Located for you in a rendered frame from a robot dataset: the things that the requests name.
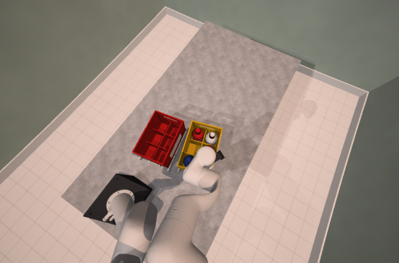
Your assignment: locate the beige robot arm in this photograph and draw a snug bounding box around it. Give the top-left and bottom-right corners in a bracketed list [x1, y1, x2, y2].
[102, 146, 229, 263]

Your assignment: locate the blue bottle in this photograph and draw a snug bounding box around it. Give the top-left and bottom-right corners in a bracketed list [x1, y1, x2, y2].
[183, 155, 194, 167]

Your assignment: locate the olive-brown crate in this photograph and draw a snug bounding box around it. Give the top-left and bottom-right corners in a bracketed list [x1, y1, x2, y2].
[177, 120, 223, 170]

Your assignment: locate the dark red crate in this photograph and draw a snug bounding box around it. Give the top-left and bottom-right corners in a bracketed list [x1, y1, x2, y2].
[132, 110, 186, 168]

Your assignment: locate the white bottle with grey label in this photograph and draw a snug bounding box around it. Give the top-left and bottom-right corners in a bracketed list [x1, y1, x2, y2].
[205, 132, 218, 145]

